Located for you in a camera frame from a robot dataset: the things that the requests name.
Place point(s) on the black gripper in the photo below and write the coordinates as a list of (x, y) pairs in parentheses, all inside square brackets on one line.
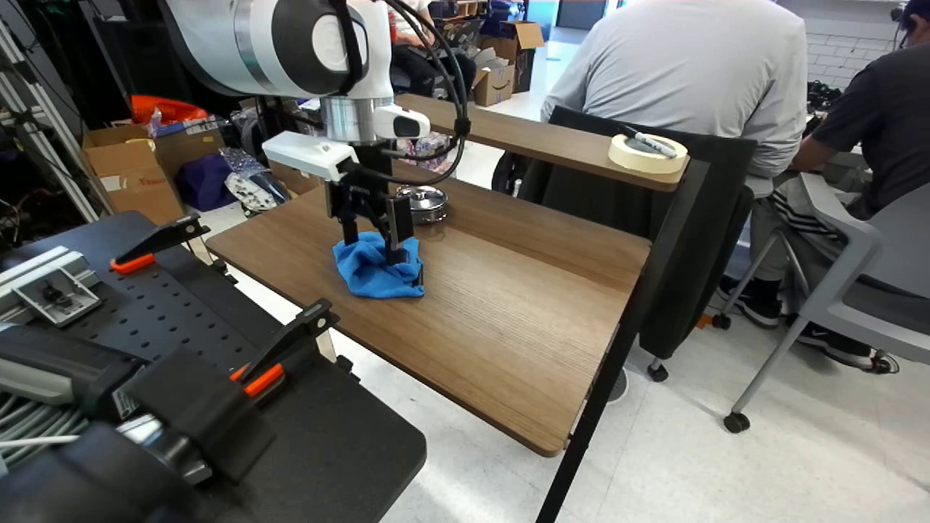
[(367, 189)]

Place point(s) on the blue cloth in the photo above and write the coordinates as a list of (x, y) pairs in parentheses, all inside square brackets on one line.
[(379, 275)]

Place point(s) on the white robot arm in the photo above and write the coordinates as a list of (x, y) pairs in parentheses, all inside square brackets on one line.
[(292, 44)]

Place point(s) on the small metal pot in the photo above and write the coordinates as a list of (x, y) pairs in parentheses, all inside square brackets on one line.
[(431, 204)]

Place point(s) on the black orange bar clamp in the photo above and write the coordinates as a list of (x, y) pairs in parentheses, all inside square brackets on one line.
[(285, 351), (155, 246)]

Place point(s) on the dark blue bag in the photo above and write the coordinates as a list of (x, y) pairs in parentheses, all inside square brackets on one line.
[(205, 181)]

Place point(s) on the small cardboard box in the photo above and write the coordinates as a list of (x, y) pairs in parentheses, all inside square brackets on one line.
[(492, 86)]

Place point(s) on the raised wooden shelf board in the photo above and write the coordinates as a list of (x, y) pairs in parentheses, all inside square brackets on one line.
[(542, 142)]

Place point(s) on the open cardboard box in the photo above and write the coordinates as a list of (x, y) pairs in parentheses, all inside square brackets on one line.
[(511, 49)]

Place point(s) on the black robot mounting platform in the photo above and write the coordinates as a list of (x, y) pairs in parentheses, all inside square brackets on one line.
[(292, 455)]

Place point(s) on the large cardboard box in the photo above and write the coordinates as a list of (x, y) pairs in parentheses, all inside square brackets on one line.
[(131, 176)]

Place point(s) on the black table leg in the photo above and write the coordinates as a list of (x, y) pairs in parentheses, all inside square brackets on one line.
[(600, 387)]

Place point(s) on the masking tape roll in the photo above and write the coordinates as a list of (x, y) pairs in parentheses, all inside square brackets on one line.
[(645, 162)]

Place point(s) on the metal mounting plate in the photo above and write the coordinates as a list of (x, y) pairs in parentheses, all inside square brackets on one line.
[(55, 298)]

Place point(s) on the black office chair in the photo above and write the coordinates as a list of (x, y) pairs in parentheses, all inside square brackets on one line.
[(712, 221)]

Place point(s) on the person in grey hoodie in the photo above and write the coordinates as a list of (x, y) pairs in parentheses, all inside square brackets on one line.
[(697, 67)]

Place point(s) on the grey plastic chair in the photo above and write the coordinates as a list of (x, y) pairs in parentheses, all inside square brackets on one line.
[(872, 293)]

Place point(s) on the person in dark shirt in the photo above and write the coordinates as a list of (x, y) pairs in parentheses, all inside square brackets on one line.
[(880, 127)]

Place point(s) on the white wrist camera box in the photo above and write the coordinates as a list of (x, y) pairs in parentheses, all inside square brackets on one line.
[(309, 155)]

